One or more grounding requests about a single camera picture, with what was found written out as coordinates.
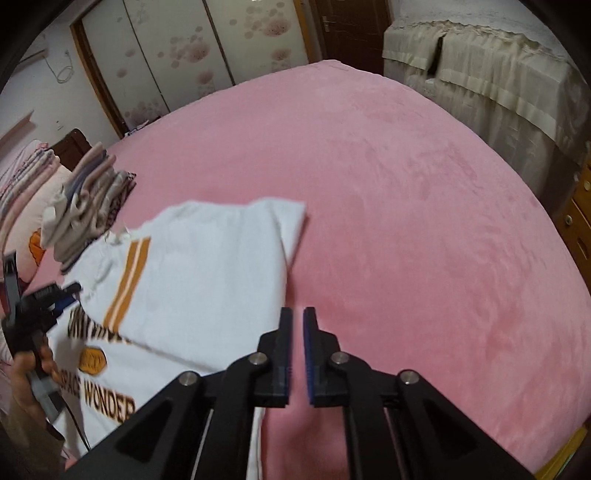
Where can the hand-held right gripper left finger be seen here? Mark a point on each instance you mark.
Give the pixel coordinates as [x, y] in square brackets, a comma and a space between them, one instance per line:
[286, 364]

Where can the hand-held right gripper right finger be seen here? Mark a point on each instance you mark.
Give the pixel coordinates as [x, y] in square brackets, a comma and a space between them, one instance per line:
[309, 364]

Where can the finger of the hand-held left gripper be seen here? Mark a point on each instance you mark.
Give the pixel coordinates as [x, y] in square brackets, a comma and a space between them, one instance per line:
[63, 305]
[62, 290]

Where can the white printed t-shirt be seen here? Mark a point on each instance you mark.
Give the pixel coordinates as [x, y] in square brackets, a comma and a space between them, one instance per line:
[207, 258]

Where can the person's left forearm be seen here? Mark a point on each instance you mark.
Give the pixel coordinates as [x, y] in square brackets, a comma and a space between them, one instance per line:
[27, 447]

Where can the person's left hand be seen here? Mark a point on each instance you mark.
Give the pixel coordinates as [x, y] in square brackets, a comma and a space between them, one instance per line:
[27, 383]

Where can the cream white folded garment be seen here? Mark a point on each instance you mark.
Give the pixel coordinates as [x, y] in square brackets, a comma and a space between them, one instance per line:
[54, 226]

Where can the pink quilt with orange print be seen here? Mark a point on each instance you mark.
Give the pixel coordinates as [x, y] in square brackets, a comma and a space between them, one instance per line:
[32, 217]

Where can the beige fleece folded garment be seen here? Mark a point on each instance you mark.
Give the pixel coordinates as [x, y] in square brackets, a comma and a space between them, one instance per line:
[94, 207]

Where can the striped folded garment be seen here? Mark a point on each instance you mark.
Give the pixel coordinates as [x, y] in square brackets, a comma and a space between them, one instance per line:
[123, 189]

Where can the striped folded quilt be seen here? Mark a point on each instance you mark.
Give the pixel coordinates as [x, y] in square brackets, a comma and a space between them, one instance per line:
[23, 175]

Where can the pinkish beige folded garment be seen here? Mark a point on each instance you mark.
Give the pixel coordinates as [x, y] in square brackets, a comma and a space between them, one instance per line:
[92, 161]

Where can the dark wooden headboard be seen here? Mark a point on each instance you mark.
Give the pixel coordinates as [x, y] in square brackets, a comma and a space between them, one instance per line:
[71, 145]

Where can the pink bed blanket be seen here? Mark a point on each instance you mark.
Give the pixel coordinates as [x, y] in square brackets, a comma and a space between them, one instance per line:
[415, 230]

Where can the floral sliding door wardrobe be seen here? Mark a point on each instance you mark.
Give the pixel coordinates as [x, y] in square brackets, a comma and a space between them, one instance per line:
[184, 50]

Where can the yellow wooden cabinet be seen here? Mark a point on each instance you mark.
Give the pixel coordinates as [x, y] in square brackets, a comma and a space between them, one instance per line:
[575, 221]

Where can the brown wooden door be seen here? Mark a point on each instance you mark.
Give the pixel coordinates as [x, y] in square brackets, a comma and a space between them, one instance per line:
[351, 32]

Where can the cream covered sofa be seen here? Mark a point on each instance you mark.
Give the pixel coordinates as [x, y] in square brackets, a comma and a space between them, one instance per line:
[498, 78]

